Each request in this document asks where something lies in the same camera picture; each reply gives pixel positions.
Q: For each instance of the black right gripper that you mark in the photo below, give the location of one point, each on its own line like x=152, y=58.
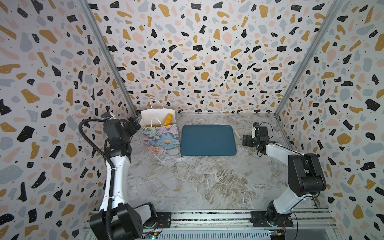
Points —
x=247, y=140

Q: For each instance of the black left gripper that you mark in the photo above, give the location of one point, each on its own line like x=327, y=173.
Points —
x=131, y=129

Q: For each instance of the metal tongs with white tips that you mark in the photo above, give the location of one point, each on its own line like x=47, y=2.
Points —
x=237, y=135

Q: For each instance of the floral paper bag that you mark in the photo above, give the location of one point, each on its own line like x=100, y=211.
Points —
x=159, y=138

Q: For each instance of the smooth oval bread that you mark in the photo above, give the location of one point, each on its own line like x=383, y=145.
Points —
x=168, y=120

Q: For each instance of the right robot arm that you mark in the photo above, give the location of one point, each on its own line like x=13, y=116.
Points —
x=305, y=175

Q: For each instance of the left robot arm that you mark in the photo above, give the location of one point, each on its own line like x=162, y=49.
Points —
x=117, y=219

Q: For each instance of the teal plastic tray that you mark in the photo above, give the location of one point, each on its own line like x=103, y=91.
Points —
x=208, y=141

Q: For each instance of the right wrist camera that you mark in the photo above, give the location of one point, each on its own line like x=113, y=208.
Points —
x=255, y=130

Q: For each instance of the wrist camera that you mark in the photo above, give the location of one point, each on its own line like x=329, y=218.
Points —
x=255, y=130
x=108, y=116

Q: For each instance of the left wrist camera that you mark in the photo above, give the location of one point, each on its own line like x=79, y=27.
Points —
x=108, y=116

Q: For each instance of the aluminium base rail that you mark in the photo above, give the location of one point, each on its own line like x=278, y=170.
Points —
x=303, y=224

